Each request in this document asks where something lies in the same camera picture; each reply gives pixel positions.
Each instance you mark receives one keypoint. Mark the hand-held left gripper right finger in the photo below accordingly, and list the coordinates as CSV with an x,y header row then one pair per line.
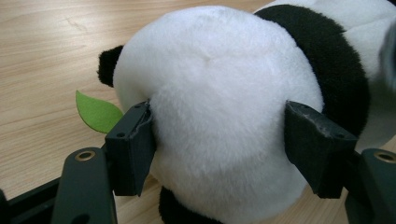
x,y
317,152

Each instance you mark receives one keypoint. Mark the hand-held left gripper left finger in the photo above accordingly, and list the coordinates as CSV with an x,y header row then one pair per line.
x,y
132,155

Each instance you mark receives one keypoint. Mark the black and white panda plush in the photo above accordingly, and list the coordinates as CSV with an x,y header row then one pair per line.
x,y
224,77

